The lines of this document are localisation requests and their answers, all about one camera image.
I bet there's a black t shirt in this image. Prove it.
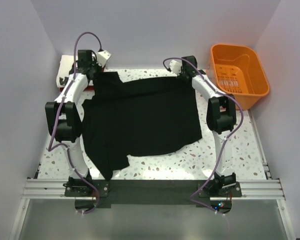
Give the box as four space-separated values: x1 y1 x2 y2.
82 72 202 180

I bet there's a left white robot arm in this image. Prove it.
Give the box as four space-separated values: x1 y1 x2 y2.
45 50 103 198

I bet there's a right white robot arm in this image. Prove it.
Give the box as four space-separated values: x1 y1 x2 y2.
178 56 237 197

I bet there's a folded red t shirt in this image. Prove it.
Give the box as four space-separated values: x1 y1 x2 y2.
59 64 106 92

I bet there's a folded white printed t shirt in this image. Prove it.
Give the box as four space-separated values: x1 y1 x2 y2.
56 55 74 89

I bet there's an orange plastic basket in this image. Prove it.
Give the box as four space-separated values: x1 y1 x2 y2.
206 44 270 111

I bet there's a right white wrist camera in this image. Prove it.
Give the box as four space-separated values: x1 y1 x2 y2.
168 60 182 75

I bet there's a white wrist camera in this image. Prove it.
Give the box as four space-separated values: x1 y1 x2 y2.
168 60 182 75
96 50 112 68

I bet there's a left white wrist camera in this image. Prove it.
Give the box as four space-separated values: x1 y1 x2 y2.
96 50 112 68

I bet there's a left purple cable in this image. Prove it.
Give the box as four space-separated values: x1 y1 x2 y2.
47 32 102 215

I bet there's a purple cable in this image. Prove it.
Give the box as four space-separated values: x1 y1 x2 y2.
162 57 245 213
47 32 102 215

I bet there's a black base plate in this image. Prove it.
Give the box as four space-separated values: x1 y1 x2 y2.
64 178 242 210

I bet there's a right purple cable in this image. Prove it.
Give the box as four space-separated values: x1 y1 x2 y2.
162 57 245 213

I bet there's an aluminium rail frame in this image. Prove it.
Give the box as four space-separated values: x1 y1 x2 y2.
10 111 296 240

